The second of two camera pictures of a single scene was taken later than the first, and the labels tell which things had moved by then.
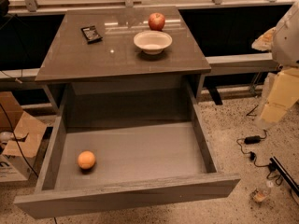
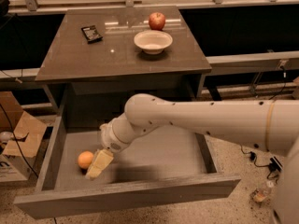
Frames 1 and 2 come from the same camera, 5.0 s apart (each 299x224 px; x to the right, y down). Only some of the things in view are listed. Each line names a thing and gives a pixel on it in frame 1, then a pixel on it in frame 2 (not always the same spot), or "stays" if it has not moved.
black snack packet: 92,35 stays
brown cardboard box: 17,159 stays
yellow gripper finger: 284,94 → 115,136
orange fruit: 86,160 stays
